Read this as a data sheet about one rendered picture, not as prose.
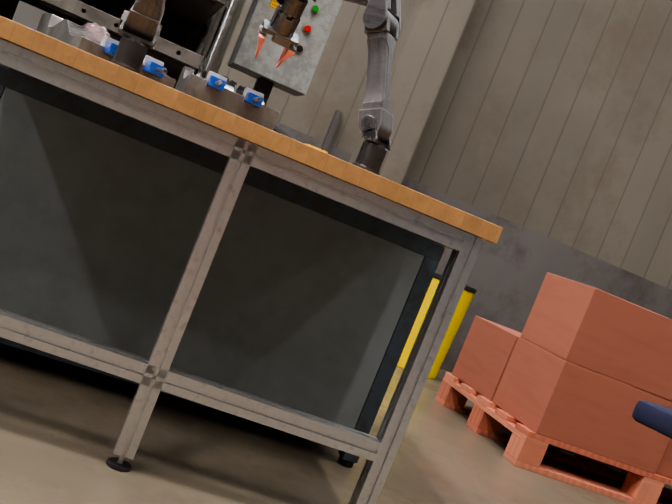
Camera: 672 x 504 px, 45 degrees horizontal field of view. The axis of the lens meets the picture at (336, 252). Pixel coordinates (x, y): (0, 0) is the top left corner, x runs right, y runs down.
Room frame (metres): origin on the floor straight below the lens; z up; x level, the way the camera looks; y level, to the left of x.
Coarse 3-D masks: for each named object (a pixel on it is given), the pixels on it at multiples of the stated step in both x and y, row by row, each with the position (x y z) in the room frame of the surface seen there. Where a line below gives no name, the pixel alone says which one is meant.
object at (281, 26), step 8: (280, 8) 2.18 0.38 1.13; (280, 16) 2.17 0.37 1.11; (264, 24) 2.19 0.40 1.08; (280, 24) 2.18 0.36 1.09; (288, 24) 2.17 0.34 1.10; (296, 24) 2.19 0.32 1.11; (272, 32) 2.18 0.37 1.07; (280, 32) 2.18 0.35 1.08; (288, 32) 2.19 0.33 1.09; (288, 40) 2.19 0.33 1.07; (296, 40) 2.21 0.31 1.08
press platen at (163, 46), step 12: (48, 0) 2.81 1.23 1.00; (60, 0) 2.82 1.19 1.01; (72, 0) 2.83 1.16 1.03; (72, 12) 2.84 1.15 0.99; (84, 12) 2.87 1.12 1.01; (96, 12) 2.86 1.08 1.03; (108, 24) 2.87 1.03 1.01; (156, 48) 2.93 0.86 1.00; (168, 48) 2.94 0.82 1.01; (180, 48) 2.95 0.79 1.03; (180, 60) 2.96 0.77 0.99; (192, 60) 2.97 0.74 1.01
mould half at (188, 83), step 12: (192, 72) 2.46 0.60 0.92; (180, 84) 2.39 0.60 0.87; (192, 84) 2.19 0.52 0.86; (204, 84) 2.20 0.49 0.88; (192, 96) 2.19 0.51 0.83; (204, 96) 2.20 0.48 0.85; (216, 96) 2.21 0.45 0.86; (228, 96) 2.22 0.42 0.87; (240, 96) 2.23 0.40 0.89; (228, 108) 2.22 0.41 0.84; (240, 108) 2.23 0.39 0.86; (252, 108) 2.24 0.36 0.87; (264, 108) 2.25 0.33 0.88; (252, 120) 2.25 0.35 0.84; (264, 120) 2.25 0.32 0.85; (276, 120) 2.26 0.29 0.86
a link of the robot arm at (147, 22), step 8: (136, 0) 1.81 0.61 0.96; (144, 0) 1.81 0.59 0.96; (152, 0) 1.81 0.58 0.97; (160, 0) 1.81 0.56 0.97; (136, 8) 1.82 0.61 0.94; (144, 8) 1.82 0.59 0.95; (152, 8) 1.82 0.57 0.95; (160, 8) 1.82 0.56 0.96; (128, 16) 1.82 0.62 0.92; (136, 16) 1.82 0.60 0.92; (144, 16) 1.82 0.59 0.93; (152, 16) 1.83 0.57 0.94; (160, 16) 1.83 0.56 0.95; (128, 24) 1.83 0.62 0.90; (136, 24) 1.83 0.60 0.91; (144, 24) 1.83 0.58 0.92; (152, 24) 1.83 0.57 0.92; (128, 32) 1.85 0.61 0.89; (136, 32) 1.84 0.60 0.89; (144, 32) 1.84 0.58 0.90; (152, 32) 1.84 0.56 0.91
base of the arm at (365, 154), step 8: (368, 144) 1.95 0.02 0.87; (376, 144) 1.96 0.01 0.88; (360, 152) 1.97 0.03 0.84; (368, 152) 1.95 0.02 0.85; (376, 152) 1.95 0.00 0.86; (384, 152) 1.96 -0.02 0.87; (360, 160) 1.96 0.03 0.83; (368, 160) 1.95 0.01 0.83; (376, 160) 1.95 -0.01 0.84; (368, 168) 1.95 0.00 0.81; (376, 168) 1.96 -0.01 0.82
